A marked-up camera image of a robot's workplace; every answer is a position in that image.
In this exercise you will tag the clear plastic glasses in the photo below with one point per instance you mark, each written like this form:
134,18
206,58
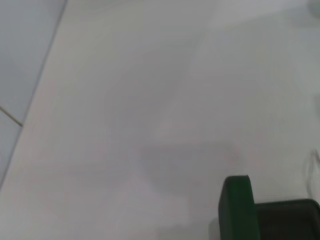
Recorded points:
307,180

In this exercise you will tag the green glasses case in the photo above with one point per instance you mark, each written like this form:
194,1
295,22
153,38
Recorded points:
237,207

